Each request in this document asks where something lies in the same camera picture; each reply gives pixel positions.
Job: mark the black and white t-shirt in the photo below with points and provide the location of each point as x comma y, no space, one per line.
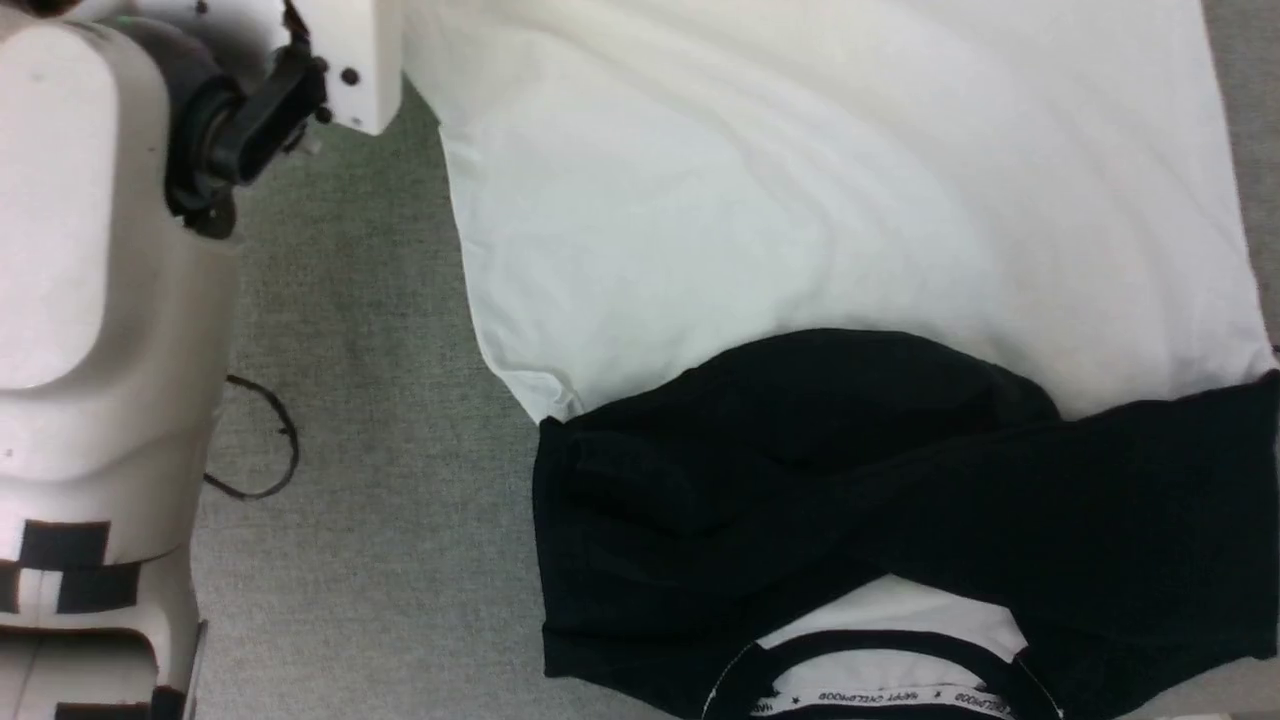
800,200

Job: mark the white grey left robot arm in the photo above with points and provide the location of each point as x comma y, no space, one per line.
90,250

